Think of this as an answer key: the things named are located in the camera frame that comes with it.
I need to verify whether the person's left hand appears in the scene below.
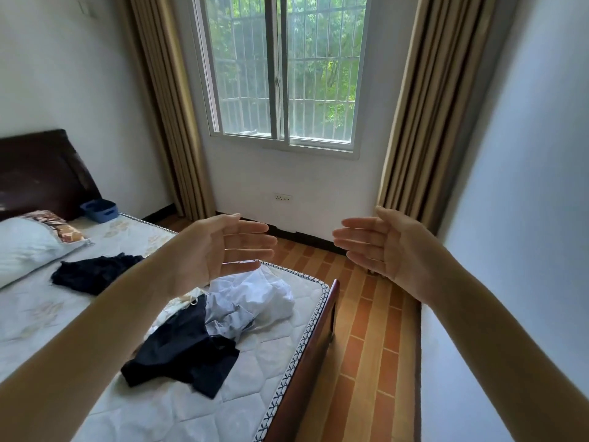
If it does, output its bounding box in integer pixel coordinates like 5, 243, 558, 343
168, 213, 278, 299

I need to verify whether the person's right hand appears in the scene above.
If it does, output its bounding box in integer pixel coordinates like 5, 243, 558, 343
332, 206, 445, 303

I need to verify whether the person's right forearm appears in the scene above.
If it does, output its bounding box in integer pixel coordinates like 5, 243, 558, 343
420, 246, 589, 442

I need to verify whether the person's left forearm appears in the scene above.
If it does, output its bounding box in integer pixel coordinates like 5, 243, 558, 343
0, 234, 185, 442

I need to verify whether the crumpled light blue shirt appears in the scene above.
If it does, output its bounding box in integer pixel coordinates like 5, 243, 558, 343
204, 264, 296, 342

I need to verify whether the white quilted mattress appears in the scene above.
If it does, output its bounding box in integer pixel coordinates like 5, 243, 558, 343
0, 212, 331, 442

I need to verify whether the large black garment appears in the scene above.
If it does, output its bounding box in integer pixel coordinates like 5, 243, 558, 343
121, 293, 241, 400

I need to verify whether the tan curtain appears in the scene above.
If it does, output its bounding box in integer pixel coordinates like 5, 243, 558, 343
128, 0, 217, 222
376, 0, 500, 235

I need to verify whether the blue plastic basket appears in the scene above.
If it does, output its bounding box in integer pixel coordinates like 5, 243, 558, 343
79, 199, 119, 223

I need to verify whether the small black garment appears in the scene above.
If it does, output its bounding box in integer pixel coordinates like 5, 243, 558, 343
51, 252, 145, 297

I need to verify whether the white sliding window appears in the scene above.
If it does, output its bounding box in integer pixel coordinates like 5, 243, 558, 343
191, 0, 372, 161

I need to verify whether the metal window grille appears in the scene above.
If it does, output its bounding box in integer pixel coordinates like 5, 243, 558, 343
205, 0, 366, 143

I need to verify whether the dark wooden headboard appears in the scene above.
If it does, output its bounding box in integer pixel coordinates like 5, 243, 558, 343
0, 129, 103, 222

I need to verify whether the white pillow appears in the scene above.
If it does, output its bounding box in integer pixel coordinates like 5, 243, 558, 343
0, 216, 93, 290

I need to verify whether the dark wooden bed frame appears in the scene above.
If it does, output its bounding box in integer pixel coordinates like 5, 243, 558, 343
263, 279, 341, 442

